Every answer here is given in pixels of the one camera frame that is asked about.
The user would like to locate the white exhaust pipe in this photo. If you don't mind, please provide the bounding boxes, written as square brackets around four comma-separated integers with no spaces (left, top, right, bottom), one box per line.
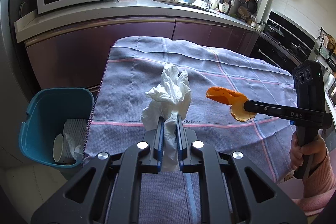
[256,0,273,22]

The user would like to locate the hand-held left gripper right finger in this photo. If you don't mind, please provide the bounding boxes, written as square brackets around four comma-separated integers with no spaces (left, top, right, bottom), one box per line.
[176,114,307,224]

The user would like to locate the person's right forearm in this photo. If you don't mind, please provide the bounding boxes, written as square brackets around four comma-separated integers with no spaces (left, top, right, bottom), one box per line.
[293,148,336,216]

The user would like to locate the black frying pan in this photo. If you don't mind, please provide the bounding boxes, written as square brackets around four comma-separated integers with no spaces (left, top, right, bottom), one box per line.
[247,0,258,14]

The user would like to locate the white foam fruit net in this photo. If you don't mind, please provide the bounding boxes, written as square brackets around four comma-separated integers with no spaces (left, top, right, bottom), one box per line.
[63,118,88,161]

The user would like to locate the black metal storage rack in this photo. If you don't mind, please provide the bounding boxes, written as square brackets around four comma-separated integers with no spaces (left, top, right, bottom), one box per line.
[314,27,336,77]

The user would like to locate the purple base cabinets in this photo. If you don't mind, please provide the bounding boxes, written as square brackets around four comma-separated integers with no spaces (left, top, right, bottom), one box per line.
[25,17,259,98]

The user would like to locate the white paper cup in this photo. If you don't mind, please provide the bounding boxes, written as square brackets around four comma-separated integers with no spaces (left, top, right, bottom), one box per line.
[53,133,65,164]

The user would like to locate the stack of bowls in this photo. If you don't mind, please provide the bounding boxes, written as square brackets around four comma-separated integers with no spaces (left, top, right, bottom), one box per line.
[238,5,250,19]

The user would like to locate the black pot with glass lid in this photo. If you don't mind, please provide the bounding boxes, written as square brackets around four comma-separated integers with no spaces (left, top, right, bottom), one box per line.
[266,25,285,38]

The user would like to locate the grey refrigerator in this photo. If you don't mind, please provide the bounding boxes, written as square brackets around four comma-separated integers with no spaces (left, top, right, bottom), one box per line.
[0,0,44,169]

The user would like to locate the person's right hand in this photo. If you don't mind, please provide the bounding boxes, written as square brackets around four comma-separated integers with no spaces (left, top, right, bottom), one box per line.
[289,132,327,170]

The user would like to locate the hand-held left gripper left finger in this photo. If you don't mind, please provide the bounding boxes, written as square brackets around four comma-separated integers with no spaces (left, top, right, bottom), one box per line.
[31,116,165,224]

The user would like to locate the teal plastic bin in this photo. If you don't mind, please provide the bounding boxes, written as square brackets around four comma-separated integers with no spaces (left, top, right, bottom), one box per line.
[18,88,94,170]

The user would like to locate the steel sink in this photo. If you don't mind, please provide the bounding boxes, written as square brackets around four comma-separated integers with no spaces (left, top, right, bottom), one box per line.
[168,0,221,14]

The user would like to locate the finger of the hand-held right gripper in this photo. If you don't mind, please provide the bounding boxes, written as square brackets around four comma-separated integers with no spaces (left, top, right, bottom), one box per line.
[244,99,285,117]

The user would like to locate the light stone kitchen counter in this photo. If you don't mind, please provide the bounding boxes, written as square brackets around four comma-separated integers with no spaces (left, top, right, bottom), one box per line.
[14,0,256,43]

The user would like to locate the white plastic bag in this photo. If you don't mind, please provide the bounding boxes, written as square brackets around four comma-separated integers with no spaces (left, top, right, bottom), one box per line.
[141,62,192,172]

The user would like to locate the grey checked tablecloth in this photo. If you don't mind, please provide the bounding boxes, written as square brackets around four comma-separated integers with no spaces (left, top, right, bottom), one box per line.
[83,36,301,224]

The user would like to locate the orange peel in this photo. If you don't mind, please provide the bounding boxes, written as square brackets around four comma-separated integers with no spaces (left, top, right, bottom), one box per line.
[205,86,256,122]

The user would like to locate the black cooking pot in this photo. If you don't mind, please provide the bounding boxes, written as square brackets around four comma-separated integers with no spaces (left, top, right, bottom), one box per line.
[287,42,307,55]

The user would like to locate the black cooker with oven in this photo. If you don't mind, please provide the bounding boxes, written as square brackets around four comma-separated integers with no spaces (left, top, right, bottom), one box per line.
[248,10,317,75]

